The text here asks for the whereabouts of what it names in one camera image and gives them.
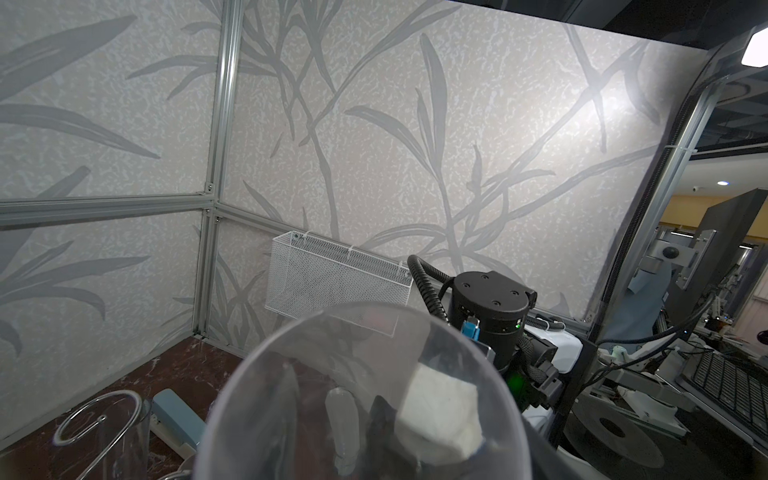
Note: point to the white wire wall basket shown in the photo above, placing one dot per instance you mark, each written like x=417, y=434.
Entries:
x=309, y=273

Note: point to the black keyboard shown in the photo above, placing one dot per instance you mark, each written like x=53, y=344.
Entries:
x=738, y=390

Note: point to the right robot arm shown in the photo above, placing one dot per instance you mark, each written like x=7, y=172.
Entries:
x=538, y=359

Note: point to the black computer monitor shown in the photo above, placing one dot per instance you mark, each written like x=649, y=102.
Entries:
x=715, y=245

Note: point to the chrome wine glass rack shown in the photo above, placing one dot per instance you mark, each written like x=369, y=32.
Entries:
x=104, y=438

